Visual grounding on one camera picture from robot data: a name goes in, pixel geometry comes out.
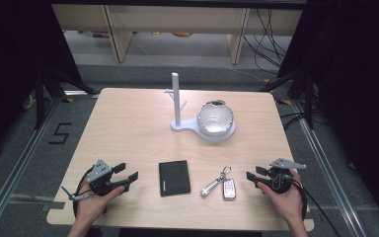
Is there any white key stand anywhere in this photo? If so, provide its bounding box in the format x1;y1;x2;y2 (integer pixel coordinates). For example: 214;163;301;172
164;72;237;143

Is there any black leather wallet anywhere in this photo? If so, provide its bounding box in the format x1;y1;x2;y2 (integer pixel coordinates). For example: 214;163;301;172
158;160;191;198

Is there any white bowl with silver rim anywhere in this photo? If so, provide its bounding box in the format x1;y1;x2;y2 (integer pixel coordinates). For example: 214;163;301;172
196;99;236;135

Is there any bundle of black cables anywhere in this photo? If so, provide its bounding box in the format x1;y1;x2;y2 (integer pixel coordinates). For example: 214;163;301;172
242;8;293;74

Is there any grey cable plug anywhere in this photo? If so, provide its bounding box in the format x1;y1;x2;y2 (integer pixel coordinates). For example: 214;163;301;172
60;186;91;202

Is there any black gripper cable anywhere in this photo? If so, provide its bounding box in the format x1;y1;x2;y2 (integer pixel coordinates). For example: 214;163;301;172
72;167;96;220
271;173;309;222

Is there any black curtain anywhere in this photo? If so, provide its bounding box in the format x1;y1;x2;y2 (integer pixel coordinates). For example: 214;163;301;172
0;0;84;164
276;0;379;228

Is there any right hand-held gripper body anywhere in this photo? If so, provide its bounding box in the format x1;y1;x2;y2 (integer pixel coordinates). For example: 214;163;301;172
265;158;308;195

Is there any silver metal keychain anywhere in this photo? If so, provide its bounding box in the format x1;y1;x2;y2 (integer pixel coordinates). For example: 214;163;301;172
199;165;233;198

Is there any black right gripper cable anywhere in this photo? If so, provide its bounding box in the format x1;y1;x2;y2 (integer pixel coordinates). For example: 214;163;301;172
271;173;309;222

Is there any person's left hand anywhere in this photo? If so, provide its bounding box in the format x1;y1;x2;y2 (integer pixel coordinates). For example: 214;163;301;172
73;183;126;228

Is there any person's right hand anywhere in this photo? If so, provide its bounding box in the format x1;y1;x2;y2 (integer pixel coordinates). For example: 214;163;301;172
257;169;308;225

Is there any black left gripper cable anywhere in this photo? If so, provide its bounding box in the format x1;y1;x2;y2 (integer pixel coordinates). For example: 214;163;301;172
72;167;96;220

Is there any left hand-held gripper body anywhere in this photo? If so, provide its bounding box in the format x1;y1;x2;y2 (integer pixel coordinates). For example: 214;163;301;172
87;159;126;198

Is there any black metal stand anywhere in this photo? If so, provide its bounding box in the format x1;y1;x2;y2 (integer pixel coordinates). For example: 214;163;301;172
259;65;316;130
34;67;101;130

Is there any silver car key fob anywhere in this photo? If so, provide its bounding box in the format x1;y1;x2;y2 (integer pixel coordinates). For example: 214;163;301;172
222;178;238;201

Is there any thin black floor cable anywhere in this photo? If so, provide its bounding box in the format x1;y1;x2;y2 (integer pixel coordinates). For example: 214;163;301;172
301;186;342;237

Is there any aluminium floor rail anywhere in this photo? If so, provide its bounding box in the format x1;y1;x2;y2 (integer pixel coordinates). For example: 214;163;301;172
0;96;63;237
290;99;373;237

